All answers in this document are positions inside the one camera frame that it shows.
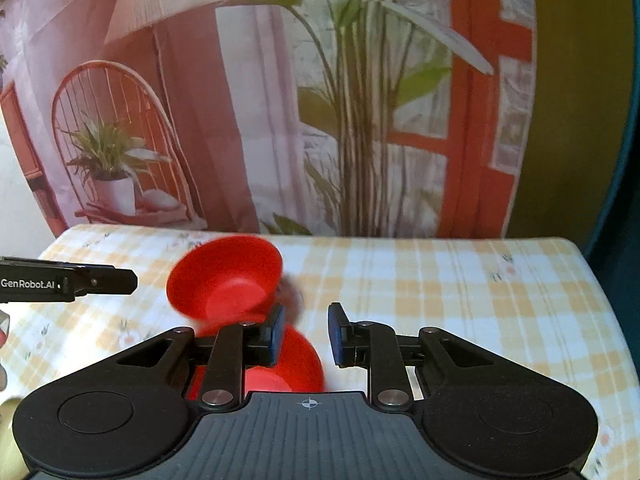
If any red plastic bowl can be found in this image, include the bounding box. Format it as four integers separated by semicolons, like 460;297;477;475
186;322;324;402
166;235;284;322

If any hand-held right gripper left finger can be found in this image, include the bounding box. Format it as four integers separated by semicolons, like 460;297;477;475
118;305;288;411

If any teal curtain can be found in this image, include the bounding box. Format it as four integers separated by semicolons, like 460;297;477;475
581;0;640;281

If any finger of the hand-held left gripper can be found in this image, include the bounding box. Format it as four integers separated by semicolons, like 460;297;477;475
74;266;139;297

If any yellow checkered tablecloth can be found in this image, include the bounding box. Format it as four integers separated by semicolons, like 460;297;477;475
0;224;635;480

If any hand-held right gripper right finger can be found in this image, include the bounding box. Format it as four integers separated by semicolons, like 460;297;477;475
326;302;502;411

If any printed room scene backdrop cloth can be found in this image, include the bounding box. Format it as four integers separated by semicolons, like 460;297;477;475
0;0;539;241

